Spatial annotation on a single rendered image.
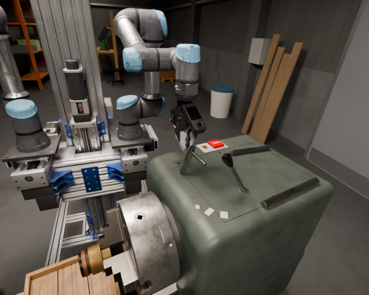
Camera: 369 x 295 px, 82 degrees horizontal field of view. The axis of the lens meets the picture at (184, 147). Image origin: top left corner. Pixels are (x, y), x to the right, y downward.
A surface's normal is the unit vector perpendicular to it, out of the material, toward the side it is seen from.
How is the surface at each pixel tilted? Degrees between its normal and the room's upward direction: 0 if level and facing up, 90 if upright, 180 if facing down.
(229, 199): 0
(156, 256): 55
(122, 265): 3
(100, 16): 90
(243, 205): 0
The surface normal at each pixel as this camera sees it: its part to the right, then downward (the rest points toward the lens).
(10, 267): 0.04, -0.87
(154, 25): 0.37, 0.47
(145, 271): 0.44, 0.07
